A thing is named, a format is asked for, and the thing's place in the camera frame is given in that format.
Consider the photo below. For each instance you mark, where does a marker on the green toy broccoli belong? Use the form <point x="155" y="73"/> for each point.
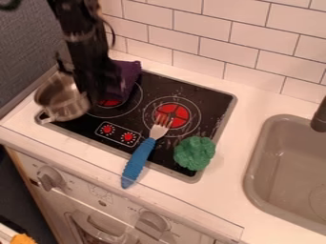
<point x="194" y="153"/>

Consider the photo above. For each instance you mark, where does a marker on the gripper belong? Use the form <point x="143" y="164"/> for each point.
<point x="99" y="82"/>

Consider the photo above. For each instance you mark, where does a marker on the toy stove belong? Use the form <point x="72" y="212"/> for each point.
<point x="199" y="105"/>

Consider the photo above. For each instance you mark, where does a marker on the silver pot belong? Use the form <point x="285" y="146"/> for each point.
<point x="59" y="101"/>

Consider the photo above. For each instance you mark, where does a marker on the tap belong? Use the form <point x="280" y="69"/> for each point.
<point x="320" y="119"/>

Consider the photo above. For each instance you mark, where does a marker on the toy sink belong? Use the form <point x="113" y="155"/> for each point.
<point x="288" y="171"/>

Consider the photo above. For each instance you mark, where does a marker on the purple cloth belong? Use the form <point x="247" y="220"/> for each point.
<point x="129" y="74"/>

